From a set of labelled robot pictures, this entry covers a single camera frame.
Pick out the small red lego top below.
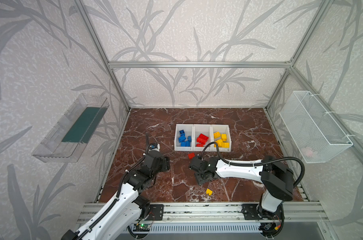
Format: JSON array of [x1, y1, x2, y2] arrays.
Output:
[[187, 153, 195, 160]]

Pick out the yellow lego front alone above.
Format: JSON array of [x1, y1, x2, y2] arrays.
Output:
[[206, 189, 213, 196]]

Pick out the long red lego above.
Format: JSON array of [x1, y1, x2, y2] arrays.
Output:
[[196, 138, 206, 145]]

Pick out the narrow yellow lego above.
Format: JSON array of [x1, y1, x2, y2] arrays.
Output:
[[222, 143, 230, 149]]

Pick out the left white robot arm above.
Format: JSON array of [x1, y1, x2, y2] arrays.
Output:
[[62, 150, 170, 240]]

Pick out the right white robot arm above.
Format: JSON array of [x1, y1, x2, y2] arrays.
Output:
[[189, 142, 305, 219]]

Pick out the middle white bin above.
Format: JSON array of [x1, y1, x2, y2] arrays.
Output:
[[192, 124, 214, 152]]

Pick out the white bin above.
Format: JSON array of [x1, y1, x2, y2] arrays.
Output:
[[211, 125, 232, 152], [192, 124, 214, 152], [174, 124, 194, 152]]

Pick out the left white bin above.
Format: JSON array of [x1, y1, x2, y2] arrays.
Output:
[[174, 124, 194, 152]]

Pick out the right white bin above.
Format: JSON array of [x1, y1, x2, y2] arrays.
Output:
[[211, 125, 232, 152]]

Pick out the green circuit board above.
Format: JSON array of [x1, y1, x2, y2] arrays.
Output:
[[133, 224, 152, 232]]

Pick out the pink object in basket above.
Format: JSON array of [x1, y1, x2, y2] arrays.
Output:
[[301, 147, 317, 159]]

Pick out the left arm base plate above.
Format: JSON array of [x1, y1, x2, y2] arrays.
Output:
[[140, 204, 164, 221]]

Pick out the aluminium front rail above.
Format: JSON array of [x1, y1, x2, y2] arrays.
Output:
[[76, 201, 330, 224]]

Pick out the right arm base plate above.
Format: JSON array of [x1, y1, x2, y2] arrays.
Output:
[[241, 204, 285, 221]]

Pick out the clear plastic wall shelf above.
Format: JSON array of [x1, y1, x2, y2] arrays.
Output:
[[32, 94, 110, 163]]

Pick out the right circuit board with wires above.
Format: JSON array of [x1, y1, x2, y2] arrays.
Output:
[[259, 223, 282, 239]]

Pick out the white wire mesh basket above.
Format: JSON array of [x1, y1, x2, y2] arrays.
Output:
[[279, 91, 353, 164]]

